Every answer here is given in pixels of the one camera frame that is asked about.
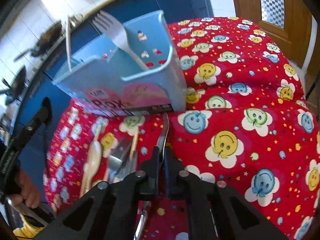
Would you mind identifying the silver metal knife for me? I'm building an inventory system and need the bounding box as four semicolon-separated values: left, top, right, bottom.
134;113;170;239

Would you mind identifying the white silver chopstick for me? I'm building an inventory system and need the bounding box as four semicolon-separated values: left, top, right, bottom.
66;16;72;72

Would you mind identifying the left hand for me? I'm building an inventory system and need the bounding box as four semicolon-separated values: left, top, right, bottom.
9;168;41;209

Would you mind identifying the beige plastic spoon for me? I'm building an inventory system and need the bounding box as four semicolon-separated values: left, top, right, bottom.
80;138;102;197

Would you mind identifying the red smiley flower tablecloth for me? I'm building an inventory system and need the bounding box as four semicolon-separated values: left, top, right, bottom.
43;17;319;239

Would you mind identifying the light blue utensil box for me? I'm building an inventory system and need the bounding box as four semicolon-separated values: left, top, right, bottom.
52;10;187;117

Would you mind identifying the wok on stove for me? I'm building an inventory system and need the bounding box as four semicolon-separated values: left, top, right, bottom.
13;21;62;62

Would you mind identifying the brown wooden door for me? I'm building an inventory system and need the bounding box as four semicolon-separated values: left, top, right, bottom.
233;0;319;70

